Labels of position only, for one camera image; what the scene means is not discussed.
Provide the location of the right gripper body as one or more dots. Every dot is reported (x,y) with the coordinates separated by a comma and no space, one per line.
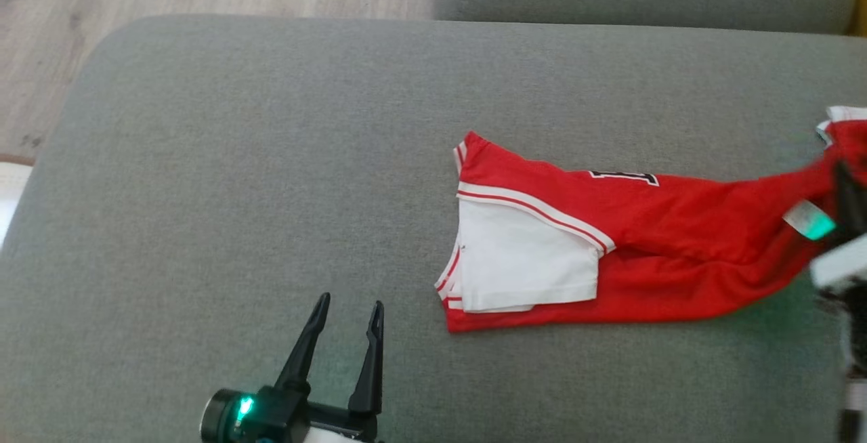
(843,263)

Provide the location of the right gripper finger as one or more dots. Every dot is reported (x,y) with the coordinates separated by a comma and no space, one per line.
(852,202)

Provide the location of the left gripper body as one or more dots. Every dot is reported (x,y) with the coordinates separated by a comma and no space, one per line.
(284,419)

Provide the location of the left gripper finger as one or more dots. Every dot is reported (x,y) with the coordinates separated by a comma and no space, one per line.
(371,362)
(305,348)

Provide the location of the red shorts with white trim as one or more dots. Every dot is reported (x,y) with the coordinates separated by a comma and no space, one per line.
(850,135)

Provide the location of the red jersey with white sleeves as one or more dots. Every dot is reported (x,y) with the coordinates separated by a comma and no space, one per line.
(677,253)

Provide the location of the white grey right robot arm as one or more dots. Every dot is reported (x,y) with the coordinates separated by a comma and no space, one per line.
(855,362)

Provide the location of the large grey sofa seat cushion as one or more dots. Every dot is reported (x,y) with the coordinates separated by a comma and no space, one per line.
(271,192)

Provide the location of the white floor mat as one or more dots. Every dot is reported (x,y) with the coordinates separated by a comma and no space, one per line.
(12,192)

